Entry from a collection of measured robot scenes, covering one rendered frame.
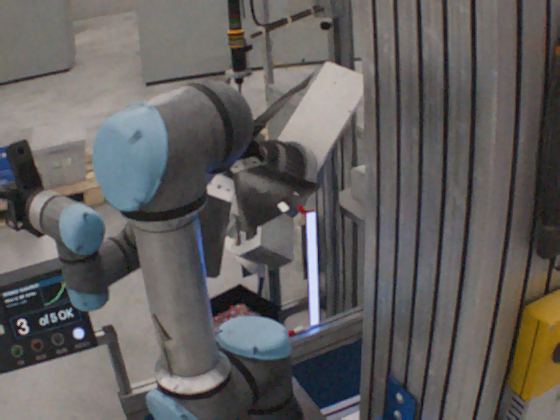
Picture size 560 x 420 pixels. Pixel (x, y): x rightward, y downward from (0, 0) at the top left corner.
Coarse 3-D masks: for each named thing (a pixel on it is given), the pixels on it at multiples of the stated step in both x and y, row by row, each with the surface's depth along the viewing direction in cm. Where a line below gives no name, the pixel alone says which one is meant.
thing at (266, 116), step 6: (306, 78) 178; (300, 84) 176; (306, 84) 171; (294, 90) 174; (300, 90) 172; (282, 96) 182; (288, 96) 174; (276, 102) 179; (282, 102) 187; (270, 108) 179; (276, 108) 188; (264, 114) 183; (270, 114) 189; (258, 120) 185; (264, 120) 190
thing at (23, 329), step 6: (12, 318) 123; (18, 318) 123; (24, 318) 124; (30, 318) 125; (12, 324) 123; (18, 324) 124; (24, 324) 124; (30, 324) 125; (18, 330) 124; (24, 330) 124; (30, 330) 125; (18, 336) 124; (24, 336) 124
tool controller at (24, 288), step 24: (48, 264) 131; (0, 288) 121; (24, 288) 123; (48, 288) 126; (0, 312) 122; (24, 312) 124; (48, 312) 126; (72, 312) 129; (0, 336) 122; (48, 336) 127; (72, 336) 129; (0, 360) 122; (24, 360) 125; (48, 360) 127
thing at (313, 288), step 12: (312, 216) 158; (312, 228) 159; (312, 240) 160; (312, 252) 162; (312, 264) 163; (312, 276) 165; (312, 288) 166; (312, 300) 168; (312, 312) 170; (312, 324) 171
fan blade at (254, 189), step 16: (240, 176) 179; (256, 176) 179; (272, 176) 178; (288, 176) 177; (240, 192) 174; (256, 192) 173; (272, 192) 172; (288, 192) 171; (304, 192) 169; (240, 208) 171; (256, 208) 169; (272, 208) 167; (288, 208) 166; (256, 224) 166
